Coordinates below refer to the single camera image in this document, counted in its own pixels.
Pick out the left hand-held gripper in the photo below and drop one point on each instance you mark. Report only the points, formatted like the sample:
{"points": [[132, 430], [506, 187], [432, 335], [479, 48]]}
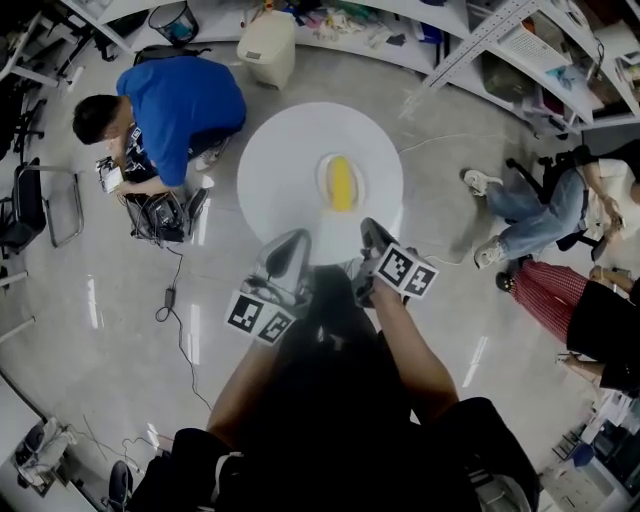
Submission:
{"points": [[255, 317]]}

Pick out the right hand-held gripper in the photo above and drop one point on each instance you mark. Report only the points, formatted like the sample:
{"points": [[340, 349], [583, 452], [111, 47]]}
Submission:
{"points": [[405, 272]]}

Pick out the white oval plate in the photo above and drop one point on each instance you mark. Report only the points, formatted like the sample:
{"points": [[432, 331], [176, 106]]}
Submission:
{"points": [[361, 180]]}

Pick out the yellow corn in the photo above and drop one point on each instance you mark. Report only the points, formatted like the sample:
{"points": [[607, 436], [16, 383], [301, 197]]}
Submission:
{"points": [[341, 182]]}

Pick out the person's left forearm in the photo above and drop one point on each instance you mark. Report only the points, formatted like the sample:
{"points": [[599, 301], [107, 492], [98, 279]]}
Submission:
{"points": [[240, 400]]}

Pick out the person's right forearm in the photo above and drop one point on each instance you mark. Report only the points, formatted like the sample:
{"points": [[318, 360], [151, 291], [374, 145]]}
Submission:
{"points": [[415, 360]]}

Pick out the round white table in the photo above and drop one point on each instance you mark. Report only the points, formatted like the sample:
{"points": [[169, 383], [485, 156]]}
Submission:
{"points": [[290, 165]]}

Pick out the black open equipment case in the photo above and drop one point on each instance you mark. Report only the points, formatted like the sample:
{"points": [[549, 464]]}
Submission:
{"points": [[160, 215]]}

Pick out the black office chair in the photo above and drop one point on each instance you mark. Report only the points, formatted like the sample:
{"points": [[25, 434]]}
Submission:
{"points": [[20, 130], [550, 170]]}

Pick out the white metal shelving unit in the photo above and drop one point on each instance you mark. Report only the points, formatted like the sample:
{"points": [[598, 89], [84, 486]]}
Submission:
{"points": [[350, 47], [550, 95]]}

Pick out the dark green bag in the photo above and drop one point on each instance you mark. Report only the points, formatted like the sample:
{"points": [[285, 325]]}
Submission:
{"points": [[505, 77]]}

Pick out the beige lidded trash bin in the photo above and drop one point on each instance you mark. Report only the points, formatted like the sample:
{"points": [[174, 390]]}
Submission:
{"points": [[265, 50]]}

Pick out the blue box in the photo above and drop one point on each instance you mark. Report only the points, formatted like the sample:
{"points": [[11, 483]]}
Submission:
{"points": [[430, 32]]}

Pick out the person's black shirt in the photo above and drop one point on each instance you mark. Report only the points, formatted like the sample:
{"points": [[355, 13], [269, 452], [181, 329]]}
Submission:
{"points": [[480, 425]]}

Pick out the black backpack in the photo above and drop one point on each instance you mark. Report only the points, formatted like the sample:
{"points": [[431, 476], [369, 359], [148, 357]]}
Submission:
{"points": [[165, 51]]}

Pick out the white perforated basket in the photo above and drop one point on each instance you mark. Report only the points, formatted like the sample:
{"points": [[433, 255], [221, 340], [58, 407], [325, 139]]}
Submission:
{"points": [[532, 45]]}

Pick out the black mesh wastebasket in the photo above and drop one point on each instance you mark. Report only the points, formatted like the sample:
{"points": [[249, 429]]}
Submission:
{"points": [[172, 22]]}

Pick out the white power strip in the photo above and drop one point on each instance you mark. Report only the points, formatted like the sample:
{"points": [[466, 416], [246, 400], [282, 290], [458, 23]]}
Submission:
{"points": [[70, 77]]}

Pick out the blue plastic stool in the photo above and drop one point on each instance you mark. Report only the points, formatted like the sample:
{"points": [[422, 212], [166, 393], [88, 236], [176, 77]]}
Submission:
{"points": [[583, 455]]}

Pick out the white desk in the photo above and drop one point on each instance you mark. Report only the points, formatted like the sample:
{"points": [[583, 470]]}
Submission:
{"points": [[30, 55]]}

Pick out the metal frame chair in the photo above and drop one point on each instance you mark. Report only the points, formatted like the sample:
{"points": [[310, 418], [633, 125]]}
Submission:
{"points": [[30, 195]]}

